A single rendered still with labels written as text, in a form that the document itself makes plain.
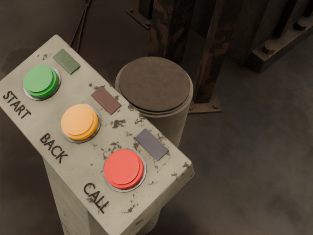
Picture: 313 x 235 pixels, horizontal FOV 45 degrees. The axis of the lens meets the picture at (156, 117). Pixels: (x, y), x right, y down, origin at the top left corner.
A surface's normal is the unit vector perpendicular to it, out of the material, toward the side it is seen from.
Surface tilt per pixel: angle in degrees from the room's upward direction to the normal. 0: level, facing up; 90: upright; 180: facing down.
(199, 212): 0
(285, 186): 0
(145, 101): 0
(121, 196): 20
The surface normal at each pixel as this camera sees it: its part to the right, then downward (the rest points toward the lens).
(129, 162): -0.15, -0.37
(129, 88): 0.10, -0.59
